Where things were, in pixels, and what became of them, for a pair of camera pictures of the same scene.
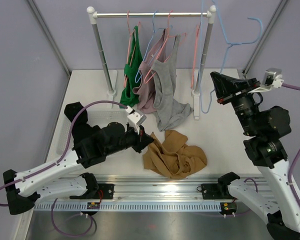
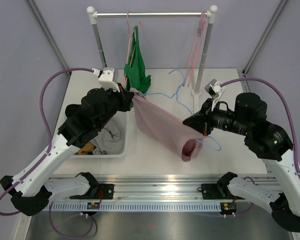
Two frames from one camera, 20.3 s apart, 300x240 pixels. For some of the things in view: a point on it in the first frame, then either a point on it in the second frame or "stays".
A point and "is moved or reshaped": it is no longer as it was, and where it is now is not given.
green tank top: [130, 96] stays
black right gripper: [226, 86] -> [202, 121]
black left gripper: [142, 140] -> [125, 97]
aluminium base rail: [149, 194] stays
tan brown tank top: [172, 157] is moved or reshaped
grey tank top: [170, 111] is moved or reshaped
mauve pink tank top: [145, 91] -> [154, 121]
